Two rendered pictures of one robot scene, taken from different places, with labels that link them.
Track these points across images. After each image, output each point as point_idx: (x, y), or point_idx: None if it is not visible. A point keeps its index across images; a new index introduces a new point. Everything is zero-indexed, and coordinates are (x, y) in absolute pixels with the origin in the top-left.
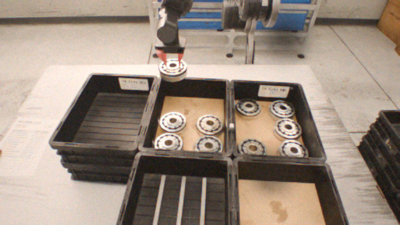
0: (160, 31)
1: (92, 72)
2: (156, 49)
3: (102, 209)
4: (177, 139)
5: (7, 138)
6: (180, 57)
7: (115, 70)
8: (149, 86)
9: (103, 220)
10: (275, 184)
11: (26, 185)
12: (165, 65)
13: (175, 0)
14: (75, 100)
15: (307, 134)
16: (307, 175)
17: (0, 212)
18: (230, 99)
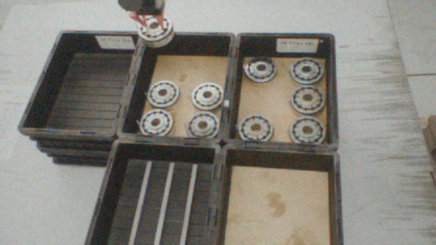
0: (122, 0)
1: (70, 14)
2: (127, 11)
3: (89, 195)
4: (166, 118)
5: None
6: (160, 19)
7: (100, 10)
8: (135, 44)
9: (90, 208)
10: (278, 171)
11: (4, 171)
12: (144, 26)
13: None
14: (44, 73)
15: (329, 108)
16: (315, 163)
17: None
18: (233, 64)
